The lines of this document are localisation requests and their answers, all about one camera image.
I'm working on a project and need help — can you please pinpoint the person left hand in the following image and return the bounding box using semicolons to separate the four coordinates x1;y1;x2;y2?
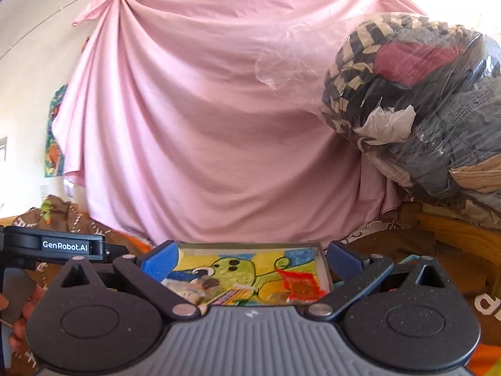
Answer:
1;285;45;354

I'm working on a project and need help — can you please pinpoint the wooden bed frame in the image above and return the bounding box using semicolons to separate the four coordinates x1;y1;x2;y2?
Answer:
398;198;501;295

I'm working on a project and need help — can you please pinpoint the pink hanging sheet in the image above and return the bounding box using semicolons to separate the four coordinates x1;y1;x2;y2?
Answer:
53;0;417;243

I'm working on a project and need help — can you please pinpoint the brown PF patterned blanket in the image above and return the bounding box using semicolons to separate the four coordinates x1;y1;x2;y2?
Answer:
1;195;150;375

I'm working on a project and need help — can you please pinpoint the red spicy strip snack pack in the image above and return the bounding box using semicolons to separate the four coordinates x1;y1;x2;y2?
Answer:
276;269;327;304

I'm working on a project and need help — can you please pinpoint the yellow snack bar pack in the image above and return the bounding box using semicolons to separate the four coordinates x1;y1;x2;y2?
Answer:
199;288;255;307

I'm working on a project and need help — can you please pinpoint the colourful wall poster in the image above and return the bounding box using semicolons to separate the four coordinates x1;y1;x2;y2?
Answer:
43;83;70;178

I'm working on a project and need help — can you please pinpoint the toast bread pack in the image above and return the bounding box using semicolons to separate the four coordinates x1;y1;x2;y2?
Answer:
161;279;207;305

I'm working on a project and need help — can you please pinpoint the colourful cartoon bedsheet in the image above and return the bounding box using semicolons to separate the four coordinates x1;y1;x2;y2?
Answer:
117;218;501;376

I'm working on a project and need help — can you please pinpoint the grey box with cartoon drawing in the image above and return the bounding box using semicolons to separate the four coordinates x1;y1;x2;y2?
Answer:
166;243;333;311

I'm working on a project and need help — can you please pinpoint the plastic bag of clothes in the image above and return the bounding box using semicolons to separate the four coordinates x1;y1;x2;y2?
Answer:
255;12;500;228

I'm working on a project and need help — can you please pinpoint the dark jerky clear pack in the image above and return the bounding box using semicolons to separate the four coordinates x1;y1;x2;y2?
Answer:
194;278;220;291

